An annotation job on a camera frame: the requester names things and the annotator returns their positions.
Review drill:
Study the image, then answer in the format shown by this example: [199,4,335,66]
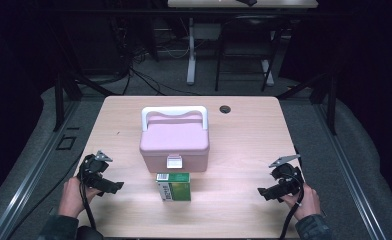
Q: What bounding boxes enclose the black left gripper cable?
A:
[78,181,97,231]

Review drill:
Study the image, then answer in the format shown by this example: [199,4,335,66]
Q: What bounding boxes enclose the black frame post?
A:
[52,71,83,132]
[277,71,338,136]

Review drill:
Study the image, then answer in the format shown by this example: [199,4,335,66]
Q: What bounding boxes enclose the pink storage box with handle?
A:
[139,105,211,174]

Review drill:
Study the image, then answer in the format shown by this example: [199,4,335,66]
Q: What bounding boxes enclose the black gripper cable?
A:
[78,181,97,231]
[278,186,306,240]

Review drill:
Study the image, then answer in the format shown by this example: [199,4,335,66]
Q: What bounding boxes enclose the bundle of floor cables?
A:
[110,16,202,98]

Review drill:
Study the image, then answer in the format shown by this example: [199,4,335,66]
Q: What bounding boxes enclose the metal floor rail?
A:
[312,103,387,240]
[0,99,82,240]

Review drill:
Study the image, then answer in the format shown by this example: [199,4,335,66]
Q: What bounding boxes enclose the black chair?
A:
[214,14,283,93]

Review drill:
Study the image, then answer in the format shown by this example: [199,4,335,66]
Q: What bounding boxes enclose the white background desk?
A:
[167,0,319,87]

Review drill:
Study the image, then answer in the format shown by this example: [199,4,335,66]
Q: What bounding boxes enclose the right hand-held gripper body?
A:
[268,153,305,198]

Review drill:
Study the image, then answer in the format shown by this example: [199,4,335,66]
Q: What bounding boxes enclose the person's right hand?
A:
[280,184,322,222]

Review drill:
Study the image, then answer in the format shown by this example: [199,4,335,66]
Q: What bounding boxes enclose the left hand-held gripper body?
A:
[78,150,113,191]

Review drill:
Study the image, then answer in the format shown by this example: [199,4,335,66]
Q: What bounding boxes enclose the green carton box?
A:
[155,172,192,202]

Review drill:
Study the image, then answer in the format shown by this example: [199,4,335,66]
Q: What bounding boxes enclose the person's left hand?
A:
[57,176,102,219]

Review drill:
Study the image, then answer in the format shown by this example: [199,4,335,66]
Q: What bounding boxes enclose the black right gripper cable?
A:
[278,186,306,240]

